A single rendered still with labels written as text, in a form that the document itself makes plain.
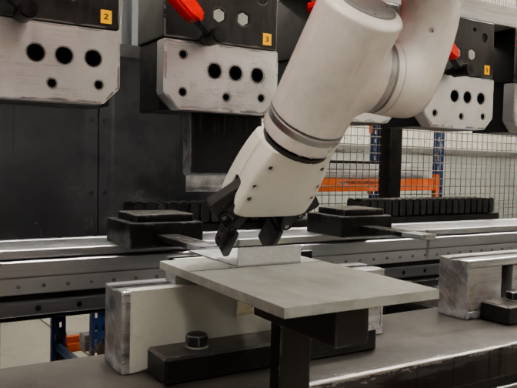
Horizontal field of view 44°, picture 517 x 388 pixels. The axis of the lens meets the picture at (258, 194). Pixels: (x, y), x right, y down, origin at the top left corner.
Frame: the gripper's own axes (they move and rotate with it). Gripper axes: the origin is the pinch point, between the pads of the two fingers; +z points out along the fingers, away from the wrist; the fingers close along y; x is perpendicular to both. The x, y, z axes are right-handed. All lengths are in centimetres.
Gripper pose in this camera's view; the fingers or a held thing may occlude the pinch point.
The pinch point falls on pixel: (248, 236)
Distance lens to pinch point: 77.7
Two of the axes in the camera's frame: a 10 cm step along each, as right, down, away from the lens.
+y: -8.6, 0.1, -5.2
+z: -3.5, 7.3, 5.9
